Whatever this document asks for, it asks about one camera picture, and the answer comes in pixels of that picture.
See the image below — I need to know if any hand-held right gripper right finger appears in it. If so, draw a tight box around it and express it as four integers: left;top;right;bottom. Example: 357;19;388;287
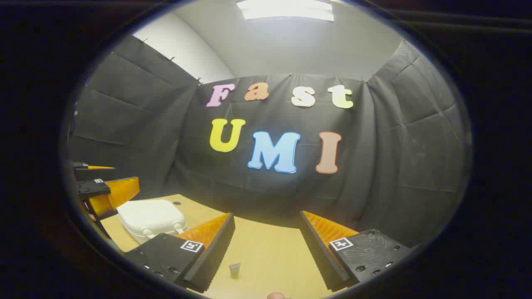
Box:
299;211;413;292

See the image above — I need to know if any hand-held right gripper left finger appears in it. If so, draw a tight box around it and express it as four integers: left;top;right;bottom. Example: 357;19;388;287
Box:
124;213;236;294

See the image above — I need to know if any white suitcase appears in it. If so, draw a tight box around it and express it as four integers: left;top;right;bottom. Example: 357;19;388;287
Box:
116;199;189;245

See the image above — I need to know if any black backdrop cloth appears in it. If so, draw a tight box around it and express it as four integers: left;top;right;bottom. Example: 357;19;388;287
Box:
69;35;468;250

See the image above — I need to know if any ceiling light panel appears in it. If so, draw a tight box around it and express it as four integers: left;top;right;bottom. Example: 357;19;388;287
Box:
236;0;335;22

